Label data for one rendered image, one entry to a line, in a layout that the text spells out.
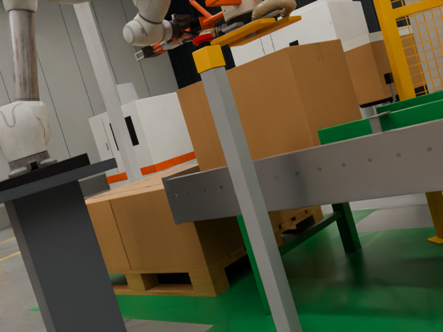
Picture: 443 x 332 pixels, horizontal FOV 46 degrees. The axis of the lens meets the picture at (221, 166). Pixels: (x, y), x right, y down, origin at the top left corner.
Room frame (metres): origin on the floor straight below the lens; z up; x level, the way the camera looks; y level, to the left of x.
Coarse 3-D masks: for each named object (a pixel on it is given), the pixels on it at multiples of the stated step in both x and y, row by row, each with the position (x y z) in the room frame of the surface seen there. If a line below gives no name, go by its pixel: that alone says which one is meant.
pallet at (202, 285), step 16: (320, 208) 3.07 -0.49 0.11; (288, 224) 2.83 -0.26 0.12; (304, 224) 3.06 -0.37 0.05; (240, 256) 2.52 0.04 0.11; (112, 272) 2.90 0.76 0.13; (128, 272) 2.79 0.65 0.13; (144, 272) 2.69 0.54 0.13; (160, 272) 2.60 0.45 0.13; (176, 272) 2.51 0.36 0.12; (192, 272) 2.43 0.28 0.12; (208, 272) 2.36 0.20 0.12; (224, 272) 2.42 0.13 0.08; (128, 288) 2.89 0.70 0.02; (144, 288) 2.72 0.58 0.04; (160, 288) 2.70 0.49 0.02; (176, 288) 2.61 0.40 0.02; (192, 288) 2.52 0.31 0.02; (208, 288) 2.38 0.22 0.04; (224, 288) 2.40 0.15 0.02
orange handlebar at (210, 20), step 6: (210, 0) 1.96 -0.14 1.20; (216, 0) 1.95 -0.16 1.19; (222, 0) 2.04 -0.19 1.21; (228, 0) 2.06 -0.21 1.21; (234, 0) 2.09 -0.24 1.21; (240, 0) 2.12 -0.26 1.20; (210, 6) 2.00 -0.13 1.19; (216, 6) 2.03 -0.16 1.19; (222, 12) 2.24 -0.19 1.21; (210, 18) 2.29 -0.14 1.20; (216, 18) 2.28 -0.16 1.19; (222, 18) 2.31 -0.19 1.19; (204, 24) 2.33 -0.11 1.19; (210, 24) 2.36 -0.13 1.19; (186, 30) 2.41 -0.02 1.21; (186, 36) 2.44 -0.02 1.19; (156, 48) 2.56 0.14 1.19; (162, 48) 2.59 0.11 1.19
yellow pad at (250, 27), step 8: (248, 24) 2.03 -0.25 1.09; (256, 24) 2.00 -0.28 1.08; (264, 24) 2.03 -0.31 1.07; (224, 32) 2.18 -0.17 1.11; (232, 32) 2.08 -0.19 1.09; (240, 32) 2.06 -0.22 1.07; (248, 32) 2.10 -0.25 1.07; (216, 40) 2.15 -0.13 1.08; (224, 40) 2.12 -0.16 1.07; (232, 40) 2.18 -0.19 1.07
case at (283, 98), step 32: (256, 64) 1.95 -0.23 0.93; (288, 64) 1.86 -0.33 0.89; (320, 64) 1.99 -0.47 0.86; (192, 96) 2.20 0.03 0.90; (256, 96) 1.98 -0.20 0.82; (288, 96) 1.89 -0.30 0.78; (320, 96) 1.95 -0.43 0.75; (352, 96) 2.12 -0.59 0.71; (192, 128) 2.24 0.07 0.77; (256, 128) 2.01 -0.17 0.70; (288, 128) 1.91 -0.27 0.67; (320, 128) 1.91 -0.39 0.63; (224, 160) 2.16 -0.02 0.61
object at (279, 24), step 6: (276, 18) 2.22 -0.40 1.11; (282, 18) 2.15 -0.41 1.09; (288, 18) 2.12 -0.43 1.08; (294, 18) 2.15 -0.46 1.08; (300, 18) 2.18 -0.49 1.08; (270, 24) 2.19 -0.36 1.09; (276, 24) 2.17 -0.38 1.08; (282, 24) 2.17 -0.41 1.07; (288, 24) 2.22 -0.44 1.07; (258, 30) 2.23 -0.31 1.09; (264, 30) 2.21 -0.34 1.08; (270, 30) 2.23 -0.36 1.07; (276, 30) 2.28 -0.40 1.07; (258, 36) 2.30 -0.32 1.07; (234, 42) 2.33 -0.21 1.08; (240, 42) 2.31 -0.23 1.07; (246, 42) 2.36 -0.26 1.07
